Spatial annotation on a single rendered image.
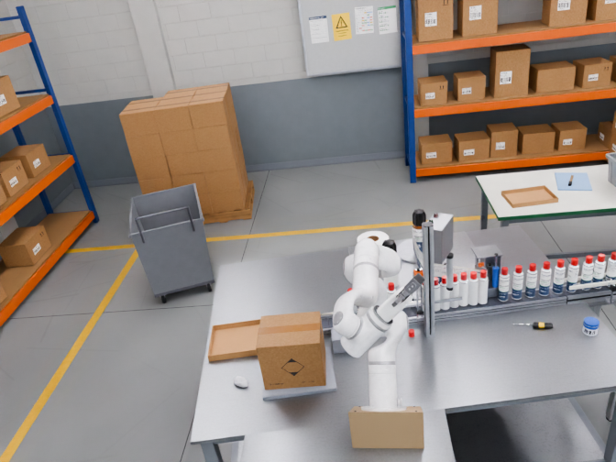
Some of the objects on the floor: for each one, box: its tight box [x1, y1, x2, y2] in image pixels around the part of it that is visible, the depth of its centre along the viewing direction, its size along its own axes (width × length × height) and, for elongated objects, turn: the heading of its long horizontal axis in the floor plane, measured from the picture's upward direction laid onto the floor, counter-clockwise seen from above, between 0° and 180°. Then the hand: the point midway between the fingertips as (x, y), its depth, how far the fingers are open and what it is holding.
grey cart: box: [128, 183, 215, 303], centre depth 491 cm, size 89×63×96 cm
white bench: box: [476, 164, 616, 259], centre depth 430 cm, size 190×75×80 cm, turn 99°
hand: (417, 280), depth 160 cm, fingers open, 8 cm apart
